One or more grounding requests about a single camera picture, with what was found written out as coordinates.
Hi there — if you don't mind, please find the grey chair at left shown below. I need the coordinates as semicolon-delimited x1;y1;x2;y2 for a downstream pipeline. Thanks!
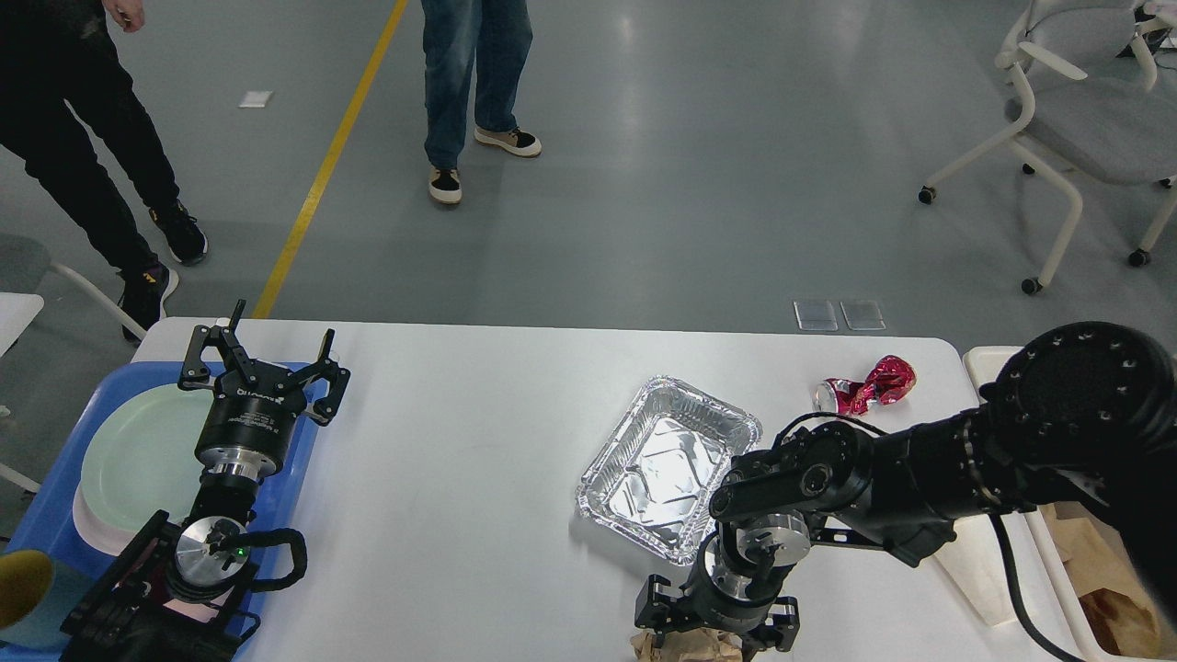
0;234;148;497

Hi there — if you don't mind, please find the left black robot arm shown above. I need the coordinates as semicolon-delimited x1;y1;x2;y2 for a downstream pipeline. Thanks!
62;302;350;661

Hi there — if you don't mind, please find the beige plastic bin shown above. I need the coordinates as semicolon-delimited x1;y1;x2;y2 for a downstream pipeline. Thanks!
962;346;1177;662

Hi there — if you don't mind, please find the white grey office chair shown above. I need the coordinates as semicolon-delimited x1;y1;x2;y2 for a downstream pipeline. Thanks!
918;1;1176;296

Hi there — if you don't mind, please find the dark green mug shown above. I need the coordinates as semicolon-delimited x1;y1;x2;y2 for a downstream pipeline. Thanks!
1;549;94;651

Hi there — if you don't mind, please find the brown paper ball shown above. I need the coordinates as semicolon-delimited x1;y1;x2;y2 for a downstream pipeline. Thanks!
630;628;742;661

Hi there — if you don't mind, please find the white paper scrap on floor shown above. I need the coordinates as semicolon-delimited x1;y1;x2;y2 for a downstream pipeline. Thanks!
238;90;274;110

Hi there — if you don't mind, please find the aluminium foil tray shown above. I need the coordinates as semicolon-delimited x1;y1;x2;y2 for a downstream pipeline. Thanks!
576;375;762;567

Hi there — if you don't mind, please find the red foil wrapper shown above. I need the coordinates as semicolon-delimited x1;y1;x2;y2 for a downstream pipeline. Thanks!
813;355;918;417

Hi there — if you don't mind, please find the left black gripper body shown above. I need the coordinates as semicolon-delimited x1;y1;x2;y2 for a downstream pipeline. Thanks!
194;363;307;479

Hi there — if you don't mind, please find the brown paper bag in bin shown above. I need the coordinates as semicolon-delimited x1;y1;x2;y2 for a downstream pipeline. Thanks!
1044;501;1169;658

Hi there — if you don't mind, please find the left floor outlet plate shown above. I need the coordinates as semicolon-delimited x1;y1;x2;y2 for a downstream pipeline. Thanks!
792;299;840;332

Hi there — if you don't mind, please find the white paper cup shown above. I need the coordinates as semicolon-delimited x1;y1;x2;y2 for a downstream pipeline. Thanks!
933;516;1016;627

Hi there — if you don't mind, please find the standing person in black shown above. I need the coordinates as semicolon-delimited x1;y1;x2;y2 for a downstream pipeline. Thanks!
1;1;210;330

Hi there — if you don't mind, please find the floor outlet plate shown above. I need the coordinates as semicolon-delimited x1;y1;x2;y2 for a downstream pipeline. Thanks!
840;299;887;331
792;299;840;332

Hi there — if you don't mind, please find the right floor outlet plate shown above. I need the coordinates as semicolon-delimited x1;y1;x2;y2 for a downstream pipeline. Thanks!
840;299;887;331

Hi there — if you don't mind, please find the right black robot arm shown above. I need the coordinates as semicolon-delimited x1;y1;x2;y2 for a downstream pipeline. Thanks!
634;320;1176;661

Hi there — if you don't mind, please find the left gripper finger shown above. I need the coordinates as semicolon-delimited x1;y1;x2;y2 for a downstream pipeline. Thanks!
280;327;351;426
177;299;262;392

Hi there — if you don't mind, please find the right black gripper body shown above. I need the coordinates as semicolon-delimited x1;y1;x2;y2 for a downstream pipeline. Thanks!
681;532;792;633

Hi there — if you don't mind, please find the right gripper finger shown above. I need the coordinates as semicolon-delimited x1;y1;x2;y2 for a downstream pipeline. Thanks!
634;575;686;633
739;596;800;656

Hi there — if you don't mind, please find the pink plate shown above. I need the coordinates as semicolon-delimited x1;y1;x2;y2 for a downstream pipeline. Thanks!
72;486;149;556

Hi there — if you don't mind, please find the standing person's left hand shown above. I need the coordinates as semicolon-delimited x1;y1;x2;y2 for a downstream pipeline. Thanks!
101;0;144;33

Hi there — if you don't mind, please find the green plate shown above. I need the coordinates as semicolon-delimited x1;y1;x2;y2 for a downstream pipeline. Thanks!
81;385;213;532

